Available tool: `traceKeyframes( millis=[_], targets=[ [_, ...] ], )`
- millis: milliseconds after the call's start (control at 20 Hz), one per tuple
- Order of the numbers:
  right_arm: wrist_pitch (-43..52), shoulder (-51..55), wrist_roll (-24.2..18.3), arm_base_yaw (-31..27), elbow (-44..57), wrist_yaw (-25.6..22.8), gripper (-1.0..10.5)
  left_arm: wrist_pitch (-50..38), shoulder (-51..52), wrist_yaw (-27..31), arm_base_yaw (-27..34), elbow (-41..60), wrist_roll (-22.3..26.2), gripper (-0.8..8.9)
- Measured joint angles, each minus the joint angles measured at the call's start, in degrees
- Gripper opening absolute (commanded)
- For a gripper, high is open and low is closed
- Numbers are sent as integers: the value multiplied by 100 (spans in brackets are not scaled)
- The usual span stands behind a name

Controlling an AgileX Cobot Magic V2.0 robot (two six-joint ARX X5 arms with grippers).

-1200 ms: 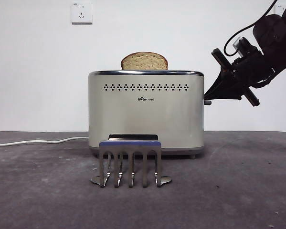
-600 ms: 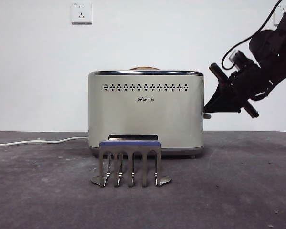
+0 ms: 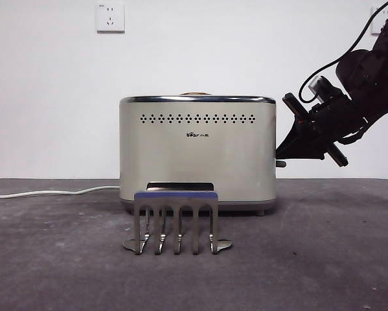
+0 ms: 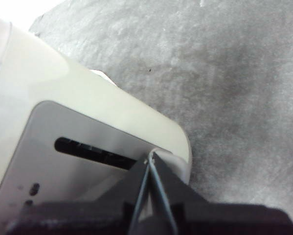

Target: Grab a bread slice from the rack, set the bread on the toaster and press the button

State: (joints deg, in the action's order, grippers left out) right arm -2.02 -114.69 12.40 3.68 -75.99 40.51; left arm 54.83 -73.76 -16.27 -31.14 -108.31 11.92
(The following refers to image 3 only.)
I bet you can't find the cream toaster with chrome top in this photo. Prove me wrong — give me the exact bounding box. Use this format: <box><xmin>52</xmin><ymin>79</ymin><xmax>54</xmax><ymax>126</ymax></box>
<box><xmin>118</xmin><ymin>94</ymin><xmax>277</xmax><ymax>217</ymax></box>

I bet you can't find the silver metal toast rack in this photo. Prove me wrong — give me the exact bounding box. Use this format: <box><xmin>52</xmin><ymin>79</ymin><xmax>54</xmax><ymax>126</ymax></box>
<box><xmin>122</xmin><ymin>190</ymin><xmax>234</xmax><ymax>256</ymax></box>

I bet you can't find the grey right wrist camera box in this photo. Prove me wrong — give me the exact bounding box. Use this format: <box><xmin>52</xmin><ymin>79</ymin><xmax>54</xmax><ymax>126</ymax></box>
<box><xmin>308</xmin><ymin>75</ymin><xmax>331</xmax><ymax>100</ymax></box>

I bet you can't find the white wall socket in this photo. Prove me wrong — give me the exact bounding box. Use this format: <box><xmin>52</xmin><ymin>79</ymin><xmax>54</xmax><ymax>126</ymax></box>
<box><xmin>370</xmin><ymin>6</ymin><xmax>388</xmax><ymax>36</ymax></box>
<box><xmin>95</xmin><ymin>3</ymin><xmax>126</xmax><ymax>34</ymax></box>

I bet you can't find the white power cable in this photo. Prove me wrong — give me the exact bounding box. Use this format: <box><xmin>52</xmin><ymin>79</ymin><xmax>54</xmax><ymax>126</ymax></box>
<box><xmin>0</xmin><ymin>185</ymin><xmax>120</xmax><ymax>199</ymax></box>

